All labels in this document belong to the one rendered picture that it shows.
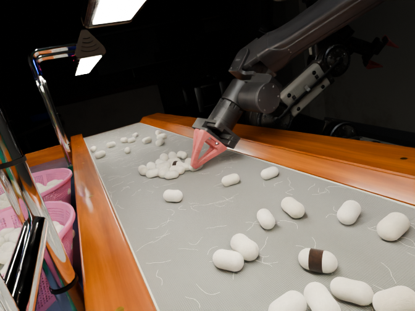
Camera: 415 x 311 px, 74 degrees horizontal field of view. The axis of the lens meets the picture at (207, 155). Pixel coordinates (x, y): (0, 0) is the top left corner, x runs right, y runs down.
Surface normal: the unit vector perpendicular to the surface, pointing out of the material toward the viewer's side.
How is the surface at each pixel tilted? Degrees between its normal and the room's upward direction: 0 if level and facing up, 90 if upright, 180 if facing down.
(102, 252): 0
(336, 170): 45
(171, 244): 0
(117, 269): 0
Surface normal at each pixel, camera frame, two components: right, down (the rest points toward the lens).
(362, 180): -0.76, -0.44
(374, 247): -0.21, -0.93
